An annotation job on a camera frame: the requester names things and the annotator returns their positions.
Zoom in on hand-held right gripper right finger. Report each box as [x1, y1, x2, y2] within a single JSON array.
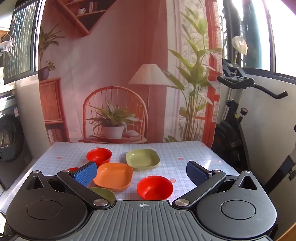
[[173, 160, 258, 208]]

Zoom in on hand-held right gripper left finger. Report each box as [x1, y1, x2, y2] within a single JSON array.
[[24, 161, 112, 209]]

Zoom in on green square plate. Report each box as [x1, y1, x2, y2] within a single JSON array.
[[89, 186, 116, 204], [125, 149, 160, 171]]

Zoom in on blue checked tablecloth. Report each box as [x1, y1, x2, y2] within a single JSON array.
[[0, 140, 241, 205]]

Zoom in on orange square plate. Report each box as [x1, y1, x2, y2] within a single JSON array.
[[94, 163, 134, 192]]

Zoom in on black exercise bike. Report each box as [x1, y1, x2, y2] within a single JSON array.
[[211, 58, 296, 197]]

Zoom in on dark washing machine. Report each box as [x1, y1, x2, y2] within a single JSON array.
[[0, 90, 33, 190]]

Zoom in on printed room backdrop cloth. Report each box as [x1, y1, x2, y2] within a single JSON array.
[[38, 0, 223, 147]]

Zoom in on white round lamp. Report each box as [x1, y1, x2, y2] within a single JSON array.
[[231, 36, 248, 63]]

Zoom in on window with metal grille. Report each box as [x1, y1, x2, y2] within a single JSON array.
[[3, 0, 40, 84]]

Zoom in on hanging white cloth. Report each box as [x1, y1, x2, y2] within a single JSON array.
[[0, 39, 14, 56]]

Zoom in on dark framed window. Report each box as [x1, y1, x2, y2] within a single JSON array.
[[222, 0, 296, 78]]

